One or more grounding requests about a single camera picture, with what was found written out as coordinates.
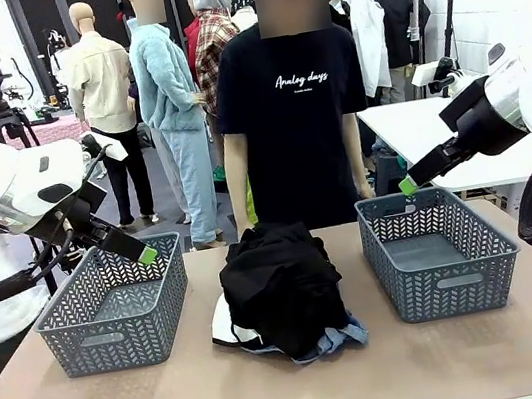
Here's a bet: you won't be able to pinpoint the person's left hand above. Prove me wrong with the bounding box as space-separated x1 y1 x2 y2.
355 180 378 202

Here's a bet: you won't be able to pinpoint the person's left forearm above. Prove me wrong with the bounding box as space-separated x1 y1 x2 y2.
347 152 372 188

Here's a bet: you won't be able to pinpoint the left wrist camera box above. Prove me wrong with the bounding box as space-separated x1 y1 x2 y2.
80 127 132 168

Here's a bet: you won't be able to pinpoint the mannequin in black jacket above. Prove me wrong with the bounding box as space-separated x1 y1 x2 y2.
373 0 446 105

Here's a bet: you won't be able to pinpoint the thin black light stand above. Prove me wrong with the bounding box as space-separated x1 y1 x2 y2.
434 0 470 62

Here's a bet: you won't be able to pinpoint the dark grey bin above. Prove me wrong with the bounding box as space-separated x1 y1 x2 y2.
368 145 412 198

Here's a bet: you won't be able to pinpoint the mannequin in blue fleece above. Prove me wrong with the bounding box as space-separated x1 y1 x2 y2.
120 0 230 257

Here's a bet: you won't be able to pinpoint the person's right forearm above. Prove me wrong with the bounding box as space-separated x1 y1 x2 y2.
227 176 258 229

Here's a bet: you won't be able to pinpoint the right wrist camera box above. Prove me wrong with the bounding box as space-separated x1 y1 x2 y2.
408 53 466 99

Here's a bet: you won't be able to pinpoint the black tripod stand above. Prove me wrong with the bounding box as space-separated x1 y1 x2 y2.
23 225 97 298

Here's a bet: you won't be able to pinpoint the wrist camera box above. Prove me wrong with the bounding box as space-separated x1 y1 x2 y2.
408 53 466 99
80 127 132 168

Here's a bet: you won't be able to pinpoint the black top garment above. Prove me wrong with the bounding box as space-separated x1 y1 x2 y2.
212 212 356 370

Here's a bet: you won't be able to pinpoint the mannequin in plaid hoodie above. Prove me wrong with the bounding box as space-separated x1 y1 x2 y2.
183 0 254 119

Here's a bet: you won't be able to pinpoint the blue denim shorts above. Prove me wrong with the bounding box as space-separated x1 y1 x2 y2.
284 308 372 366

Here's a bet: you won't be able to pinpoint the mannequin in white shirt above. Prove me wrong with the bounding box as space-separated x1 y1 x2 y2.
346 0 402 109

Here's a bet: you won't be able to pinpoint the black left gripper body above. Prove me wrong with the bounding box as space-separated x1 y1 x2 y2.
56 176 118 250

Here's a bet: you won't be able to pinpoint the mannequin in cream shirt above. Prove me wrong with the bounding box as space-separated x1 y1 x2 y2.
54 0 158 234

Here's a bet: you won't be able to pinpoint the person in black t-shirt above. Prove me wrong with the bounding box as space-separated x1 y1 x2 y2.
197 0 387 244

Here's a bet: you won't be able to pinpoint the grey plastic woven basket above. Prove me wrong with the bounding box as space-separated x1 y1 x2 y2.
353 174 530 330
24 229 201 383

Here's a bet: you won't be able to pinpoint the white garment black trim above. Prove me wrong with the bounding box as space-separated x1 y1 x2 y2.
205 289 266 357

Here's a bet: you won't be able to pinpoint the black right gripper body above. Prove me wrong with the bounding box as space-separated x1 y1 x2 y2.
433 69 532 165

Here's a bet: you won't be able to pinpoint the large white table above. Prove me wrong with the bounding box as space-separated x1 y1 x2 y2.
355 79 532 208

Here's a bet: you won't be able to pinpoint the mannequin in red garment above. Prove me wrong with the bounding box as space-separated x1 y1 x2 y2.
177 0 209 74

